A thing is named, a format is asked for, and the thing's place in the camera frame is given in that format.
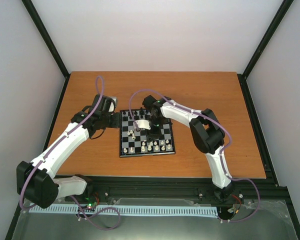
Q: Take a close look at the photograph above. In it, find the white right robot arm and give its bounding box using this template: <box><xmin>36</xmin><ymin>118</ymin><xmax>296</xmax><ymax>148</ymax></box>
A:
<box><xmin>142</xmin><ymin>95</ymin><xmax>234</xmax><ymax>203</ymax></box>

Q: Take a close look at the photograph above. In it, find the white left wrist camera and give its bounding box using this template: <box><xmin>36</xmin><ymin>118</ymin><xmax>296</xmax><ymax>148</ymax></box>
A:
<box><xmin>107</xmin><ymin>96</ymin><xmax>118</xmax><ymax>113</ymax></box>

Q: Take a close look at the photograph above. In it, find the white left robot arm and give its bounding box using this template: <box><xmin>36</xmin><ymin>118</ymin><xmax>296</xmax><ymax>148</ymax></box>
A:
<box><xmin>16</xmin><ymin>94</ymin><xmax>120</xmax><ymax>209</ymax></box>

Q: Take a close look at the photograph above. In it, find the black aluminium frame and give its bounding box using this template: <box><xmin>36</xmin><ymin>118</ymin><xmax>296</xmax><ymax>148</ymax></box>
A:
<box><xmin>4</xmin><ymin>0</ymin><xmax>300</xmax><ymax>240</ymax></box>

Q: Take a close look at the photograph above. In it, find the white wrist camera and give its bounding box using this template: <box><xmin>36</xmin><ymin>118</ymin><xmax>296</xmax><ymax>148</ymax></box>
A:
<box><xmin>107</xmin><ymin>96</ymin><xmax>118</xmax><ymax>113</ymax></box>
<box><xmin>134</xmin><ymin>119</ymin><xmax>151</xmax><ymax>130</ymax></box>

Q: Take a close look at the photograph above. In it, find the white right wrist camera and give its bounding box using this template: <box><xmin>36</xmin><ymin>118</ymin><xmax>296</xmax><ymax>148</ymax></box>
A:
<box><xmin>134</xmin><ymin>119</ymin><xmax>151</xmax><ymax>130</ymax></box>

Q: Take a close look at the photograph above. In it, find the black and grey chessboard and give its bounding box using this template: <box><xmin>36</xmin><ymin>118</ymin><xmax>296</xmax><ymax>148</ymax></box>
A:
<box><xmin>119</xmin><ymin>109</ymin><xmax>176</xmax><ymax>158</ymax></box>

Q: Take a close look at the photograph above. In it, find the light blue cable duct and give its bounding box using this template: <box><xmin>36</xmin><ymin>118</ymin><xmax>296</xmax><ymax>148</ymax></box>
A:
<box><xmin>29</xmin><ymin>203</ymin><xmax>218</xmax><ymax>218</ymax></box>

